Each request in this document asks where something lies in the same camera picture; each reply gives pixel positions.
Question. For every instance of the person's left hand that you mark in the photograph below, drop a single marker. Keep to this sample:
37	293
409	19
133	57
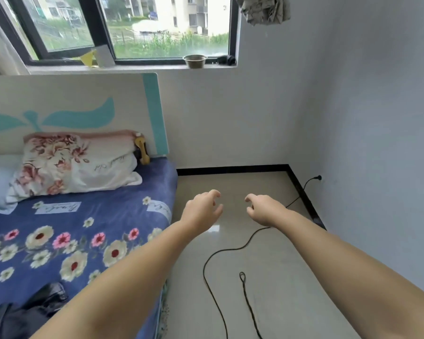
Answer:
201	211

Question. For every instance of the person's right hand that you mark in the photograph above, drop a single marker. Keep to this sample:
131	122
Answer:
268	210

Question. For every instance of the person's right forearm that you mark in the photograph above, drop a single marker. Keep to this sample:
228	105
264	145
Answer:
357	278

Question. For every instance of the person's left forearm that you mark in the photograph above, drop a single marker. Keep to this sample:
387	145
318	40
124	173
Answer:
120	285

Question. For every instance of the black skirting board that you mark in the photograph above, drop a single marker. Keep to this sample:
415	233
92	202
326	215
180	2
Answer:
233	169

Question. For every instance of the yellow toy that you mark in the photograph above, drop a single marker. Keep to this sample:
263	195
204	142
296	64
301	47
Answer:
142	148

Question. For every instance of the green lace bed skirt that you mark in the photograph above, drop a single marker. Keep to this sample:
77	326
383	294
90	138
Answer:
164	310

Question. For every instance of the blue floral bed blanket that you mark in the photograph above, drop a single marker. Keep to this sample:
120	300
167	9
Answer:
92	215

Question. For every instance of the floral pillow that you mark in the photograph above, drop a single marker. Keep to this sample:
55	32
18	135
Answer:
74	165

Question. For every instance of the small metal bowl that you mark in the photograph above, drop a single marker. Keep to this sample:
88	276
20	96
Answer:
195	61

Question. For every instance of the small black sill object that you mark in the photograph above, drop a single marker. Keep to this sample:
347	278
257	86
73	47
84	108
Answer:
227	60

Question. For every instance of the white card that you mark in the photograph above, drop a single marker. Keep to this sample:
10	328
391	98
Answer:
104	56

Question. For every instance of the black framed window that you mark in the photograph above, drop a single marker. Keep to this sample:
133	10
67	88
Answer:
162	28

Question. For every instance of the yellow paper piece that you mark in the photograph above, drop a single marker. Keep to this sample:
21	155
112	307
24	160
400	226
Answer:
88	59

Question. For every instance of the grey hanging cloth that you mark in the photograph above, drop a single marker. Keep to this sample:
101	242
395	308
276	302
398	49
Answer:
265	10

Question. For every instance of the light blue pillow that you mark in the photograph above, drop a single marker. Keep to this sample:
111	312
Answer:
0	183

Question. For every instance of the black jacket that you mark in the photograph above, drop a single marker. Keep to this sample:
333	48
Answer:
21	314

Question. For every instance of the white bed frame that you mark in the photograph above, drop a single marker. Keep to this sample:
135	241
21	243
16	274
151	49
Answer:
74	95

